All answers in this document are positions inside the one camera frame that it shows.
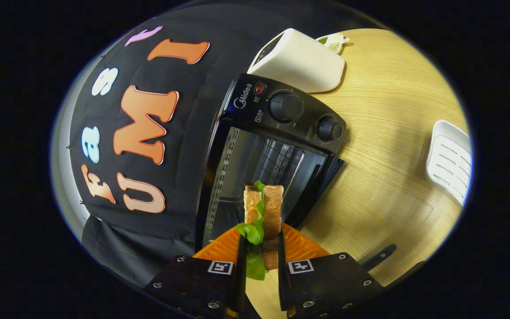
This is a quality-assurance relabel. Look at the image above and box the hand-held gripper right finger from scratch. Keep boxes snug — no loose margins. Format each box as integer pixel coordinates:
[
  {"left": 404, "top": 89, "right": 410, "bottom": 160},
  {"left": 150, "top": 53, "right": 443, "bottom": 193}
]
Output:
[{"left": 276, "top": 223, "right": 386, "bottom": 319}]

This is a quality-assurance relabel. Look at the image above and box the white pop-up toaster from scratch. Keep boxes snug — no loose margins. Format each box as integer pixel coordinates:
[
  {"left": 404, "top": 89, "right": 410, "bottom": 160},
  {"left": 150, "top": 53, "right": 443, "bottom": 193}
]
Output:
[{"left": 247, "top": 28, "right": 346, "bottom": 93}]

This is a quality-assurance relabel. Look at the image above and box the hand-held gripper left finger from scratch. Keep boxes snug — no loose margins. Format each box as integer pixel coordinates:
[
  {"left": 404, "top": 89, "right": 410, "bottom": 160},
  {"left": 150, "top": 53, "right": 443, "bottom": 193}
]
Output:
[{"left": 143, "top": 224, "right": 249, "bottom": 319}]

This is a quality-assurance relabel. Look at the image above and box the white slotted tray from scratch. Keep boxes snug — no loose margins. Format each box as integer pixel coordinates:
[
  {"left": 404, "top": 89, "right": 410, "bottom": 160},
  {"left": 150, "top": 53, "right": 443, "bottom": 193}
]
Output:
[{"left": 426, "top": 120, "right": 473, "bottom": 206}]

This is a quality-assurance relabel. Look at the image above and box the black toaster oven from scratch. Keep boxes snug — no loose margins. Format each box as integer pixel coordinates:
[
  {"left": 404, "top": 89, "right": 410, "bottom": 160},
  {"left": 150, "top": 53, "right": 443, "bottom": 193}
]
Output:
[{"left": 194, "top": 74, "right": 348, "bottom": 253}]

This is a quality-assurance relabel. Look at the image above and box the lettuce sandwich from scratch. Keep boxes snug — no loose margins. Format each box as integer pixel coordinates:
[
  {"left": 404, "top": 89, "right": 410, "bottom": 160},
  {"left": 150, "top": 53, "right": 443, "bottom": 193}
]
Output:
[{"left": 236, "top": 180, "right": 284, "bottom": 281}]

